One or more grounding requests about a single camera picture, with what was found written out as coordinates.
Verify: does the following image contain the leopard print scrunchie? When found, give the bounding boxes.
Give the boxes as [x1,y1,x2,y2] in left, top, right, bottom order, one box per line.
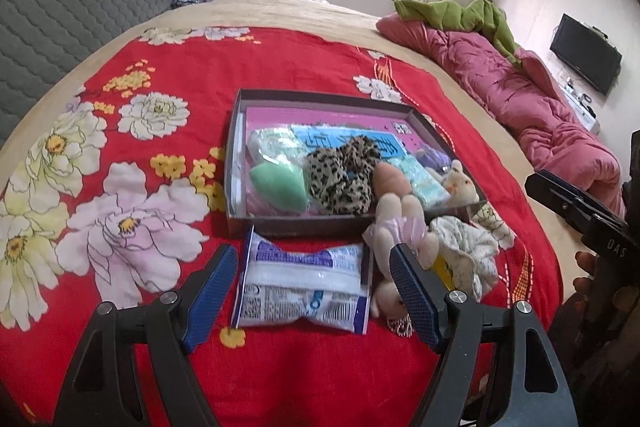
[304,136,383,215]

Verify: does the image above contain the black television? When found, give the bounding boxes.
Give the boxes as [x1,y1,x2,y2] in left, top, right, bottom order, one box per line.
[550,13,623,96]

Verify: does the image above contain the plush rabbit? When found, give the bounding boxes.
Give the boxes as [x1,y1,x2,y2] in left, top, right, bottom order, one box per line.
[362,193,441,338]
[420,147,478,208]

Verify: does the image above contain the green white tissue pack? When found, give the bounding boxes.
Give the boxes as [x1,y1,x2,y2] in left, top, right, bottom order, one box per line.
[387,156,451,210]

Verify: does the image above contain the white tv cabinet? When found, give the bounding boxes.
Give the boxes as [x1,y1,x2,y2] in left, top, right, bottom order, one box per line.
[560,74,601,135]

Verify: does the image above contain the green blanket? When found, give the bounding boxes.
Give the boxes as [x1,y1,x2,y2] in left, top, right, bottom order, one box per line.
[394,0,523,68]

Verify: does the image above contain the white cotton pad packet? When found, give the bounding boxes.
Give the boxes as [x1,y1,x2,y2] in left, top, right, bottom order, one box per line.
[231,227,373,335]

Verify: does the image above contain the pink quilt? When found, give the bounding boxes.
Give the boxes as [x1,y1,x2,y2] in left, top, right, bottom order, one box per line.
[375,14,626,218]

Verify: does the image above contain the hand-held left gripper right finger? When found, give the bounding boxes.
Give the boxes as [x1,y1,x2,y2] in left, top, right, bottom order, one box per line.
[389,243,579,427]

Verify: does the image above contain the white floral cloth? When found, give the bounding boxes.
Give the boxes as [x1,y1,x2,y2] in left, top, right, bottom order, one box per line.
[429,216,501,303]

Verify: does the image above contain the red floral blanket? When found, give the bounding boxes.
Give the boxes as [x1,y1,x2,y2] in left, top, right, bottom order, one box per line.
[0,26,563,427]

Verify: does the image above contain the peach makeup sponge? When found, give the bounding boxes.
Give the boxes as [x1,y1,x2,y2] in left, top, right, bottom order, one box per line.
[377,162,413,200]

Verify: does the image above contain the blue booklet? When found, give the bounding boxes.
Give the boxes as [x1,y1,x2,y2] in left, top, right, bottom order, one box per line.
[290,124,408,168]

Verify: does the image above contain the person's right hand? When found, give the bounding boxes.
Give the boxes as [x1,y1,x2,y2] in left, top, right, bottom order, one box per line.
[573,251,599,308]

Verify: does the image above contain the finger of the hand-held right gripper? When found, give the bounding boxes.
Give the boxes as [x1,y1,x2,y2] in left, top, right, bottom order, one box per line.
[525,169,629,249]

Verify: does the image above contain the green sponge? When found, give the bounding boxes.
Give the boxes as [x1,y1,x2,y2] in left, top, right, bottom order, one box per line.
[246,127,308,215]

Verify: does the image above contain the grey quilted headboard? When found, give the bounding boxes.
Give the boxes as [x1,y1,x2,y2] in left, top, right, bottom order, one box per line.
[0,0,203,152]

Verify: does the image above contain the shallow cardboard box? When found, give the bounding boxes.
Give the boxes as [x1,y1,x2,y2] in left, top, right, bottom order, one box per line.
[222,88,488,240]

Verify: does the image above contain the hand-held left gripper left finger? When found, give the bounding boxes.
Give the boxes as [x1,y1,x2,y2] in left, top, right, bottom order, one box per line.
[52,243,239,427]

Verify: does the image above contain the yellow card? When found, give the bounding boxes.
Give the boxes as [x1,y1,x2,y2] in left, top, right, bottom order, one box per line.
[432,254,458,288]

